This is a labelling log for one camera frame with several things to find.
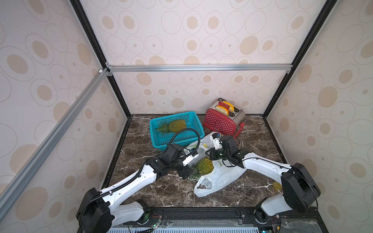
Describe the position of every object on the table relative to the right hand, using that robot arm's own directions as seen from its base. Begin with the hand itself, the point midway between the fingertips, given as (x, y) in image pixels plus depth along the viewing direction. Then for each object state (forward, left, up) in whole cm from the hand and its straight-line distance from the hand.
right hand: (204, 155), depth 85 cm
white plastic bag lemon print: (-10, -10, -2) cm, 14 cm away
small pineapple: (+23, +22, -2) cm, 32 cm away
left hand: (-8, +6, +4) cm, 11 cm away
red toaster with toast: (+24, -12, +7) cm, 27 cm away
